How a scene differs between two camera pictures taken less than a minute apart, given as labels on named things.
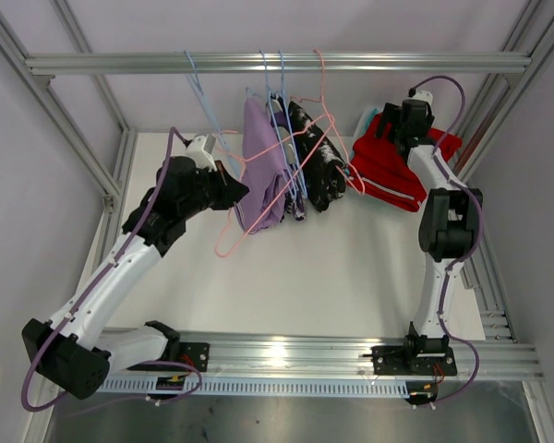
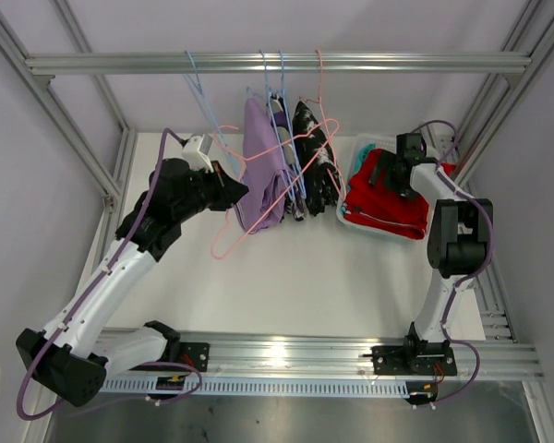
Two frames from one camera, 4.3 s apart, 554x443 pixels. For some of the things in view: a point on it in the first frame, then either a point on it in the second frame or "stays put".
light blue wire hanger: x=200 y=92 stays put
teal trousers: x=370 y=118 -> x=360 y=157
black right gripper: x=390 y=115 -> x=386 y=161
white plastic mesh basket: x=364 y=122 -> x=360 y=141
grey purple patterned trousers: x=295 y=197 stays put
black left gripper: x=225 y=184 stays put
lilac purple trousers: x=260 y=197 stays put
